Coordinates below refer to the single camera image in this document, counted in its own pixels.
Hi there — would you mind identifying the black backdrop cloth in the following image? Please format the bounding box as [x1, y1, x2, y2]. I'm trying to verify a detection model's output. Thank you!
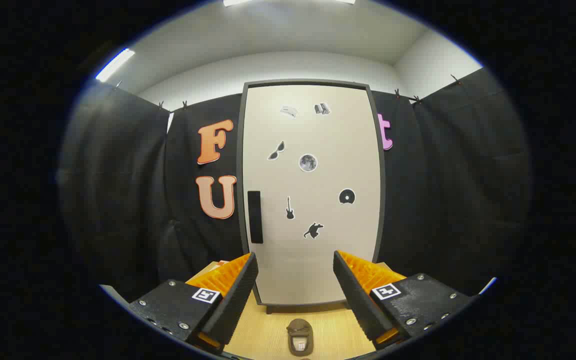
[58, 67, 533, 306]

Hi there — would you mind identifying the row of black cloth clips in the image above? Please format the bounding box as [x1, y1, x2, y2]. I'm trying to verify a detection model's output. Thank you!
[115, 74, 462, 109]

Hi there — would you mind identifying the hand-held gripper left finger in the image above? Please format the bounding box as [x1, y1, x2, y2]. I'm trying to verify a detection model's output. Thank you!
[128, 251, 260, 357]

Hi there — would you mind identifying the white shoe cabinet door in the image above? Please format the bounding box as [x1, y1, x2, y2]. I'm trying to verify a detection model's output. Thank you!
[243, 84, 383, 306]

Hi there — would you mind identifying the brown fuzzy shoe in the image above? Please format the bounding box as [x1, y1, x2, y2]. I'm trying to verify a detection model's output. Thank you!
[286, 318, 315, 357]

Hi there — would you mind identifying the black door handle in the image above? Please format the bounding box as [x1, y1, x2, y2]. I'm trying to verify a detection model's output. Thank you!
[247, 190, 264, 244]

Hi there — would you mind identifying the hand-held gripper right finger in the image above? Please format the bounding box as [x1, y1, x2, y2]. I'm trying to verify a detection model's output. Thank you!
[333, 250, 474, 351]

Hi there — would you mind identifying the dark grey shoe cabinet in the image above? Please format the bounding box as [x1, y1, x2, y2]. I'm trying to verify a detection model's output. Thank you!
[236, 78, 386, 315]

